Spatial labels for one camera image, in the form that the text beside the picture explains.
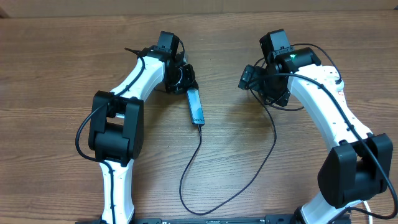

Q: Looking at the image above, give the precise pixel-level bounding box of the blue Galaxy smartphone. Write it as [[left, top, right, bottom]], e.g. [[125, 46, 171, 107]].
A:
[[187, 89, 205, 126]]

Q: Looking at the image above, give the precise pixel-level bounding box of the black charging cable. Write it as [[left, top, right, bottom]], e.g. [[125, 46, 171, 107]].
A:
[[178, 43, 345, 217]]

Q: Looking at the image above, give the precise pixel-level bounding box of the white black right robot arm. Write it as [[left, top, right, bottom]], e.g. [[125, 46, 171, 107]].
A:
[[239, 29, 397, 223]]

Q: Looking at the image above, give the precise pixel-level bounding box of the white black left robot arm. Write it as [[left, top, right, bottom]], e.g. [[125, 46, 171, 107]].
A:
[[75, 31, 205, 223]]

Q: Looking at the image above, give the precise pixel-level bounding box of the white power strip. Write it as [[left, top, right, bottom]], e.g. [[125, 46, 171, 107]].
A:
[[323, 66, 345, 96]]

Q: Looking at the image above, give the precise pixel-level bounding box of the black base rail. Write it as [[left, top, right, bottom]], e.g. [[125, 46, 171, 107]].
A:
[[74, 213, 352, 224]]

